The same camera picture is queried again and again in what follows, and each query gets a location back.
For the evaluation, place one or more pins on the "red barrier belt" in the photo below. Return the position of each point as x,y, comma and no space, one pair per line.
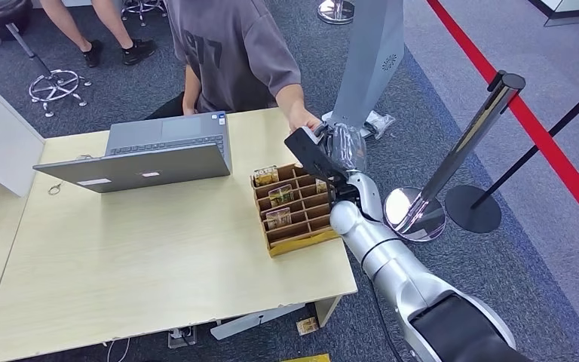
544,135

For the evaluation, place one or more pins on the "person's left forearm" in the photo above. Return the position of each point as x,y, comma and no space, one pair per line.
292,100

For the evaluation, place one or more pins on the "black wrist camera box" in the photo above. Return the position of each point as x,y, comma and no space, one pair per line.
307,150

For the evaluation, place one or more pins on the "wooden grid card holder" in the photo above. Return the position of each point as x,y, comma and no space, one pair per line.
294,240

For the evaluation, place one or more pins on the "white panel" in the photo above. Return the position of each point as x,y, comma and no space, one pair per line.
254,319

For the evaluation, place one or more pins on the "power strip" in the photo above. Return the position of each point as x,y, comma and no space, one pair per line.
182,337

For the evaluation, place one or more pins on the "yellow flat object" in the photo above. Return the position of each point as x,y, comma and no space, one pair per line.
304,358

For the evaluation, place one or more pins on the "white kiosk stand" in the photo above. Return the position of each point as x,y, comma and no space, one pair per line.
369,65

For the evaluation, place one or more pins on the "person's right forearm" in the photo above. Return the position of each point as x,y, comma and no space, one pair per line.
191,87

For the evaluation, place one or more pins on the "grey laptop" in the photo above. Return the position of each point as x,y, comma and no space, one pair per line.
134,170

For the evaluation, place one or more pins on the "chrome stanchion post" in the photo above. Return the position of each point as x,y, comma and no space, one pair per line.
336,12
469,145

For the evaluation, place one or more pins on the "black stanchion post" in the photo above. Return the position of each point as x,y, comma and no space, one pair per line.
472,210

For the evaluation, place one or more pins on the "person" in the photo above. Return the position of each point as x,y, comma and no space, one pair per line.
229,50
64,25

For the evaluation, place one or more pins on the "autumn print hotel key card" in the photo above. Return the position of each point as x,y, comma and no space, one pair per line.
278,219
266,177
307,326
281,196
321,186

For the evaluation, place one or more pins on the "white box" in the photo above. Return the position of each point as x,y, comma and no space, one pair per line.
0,145

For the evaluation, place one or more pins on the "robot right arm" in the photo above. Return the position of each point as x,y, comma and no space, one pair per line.
394,265

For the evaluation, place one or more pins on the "wooden desk leg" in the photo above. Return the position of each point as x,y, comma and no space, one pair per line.
327,310

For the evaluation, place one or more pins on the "person's left hand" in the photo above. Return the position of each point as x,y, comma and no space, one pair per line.
302,120

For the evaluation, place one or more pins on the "white display stand black base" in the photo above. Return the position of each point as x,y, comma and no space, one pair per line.
569,17

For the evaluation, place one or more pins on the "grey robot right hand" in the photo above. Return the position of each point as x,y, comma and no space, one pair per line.
347,150

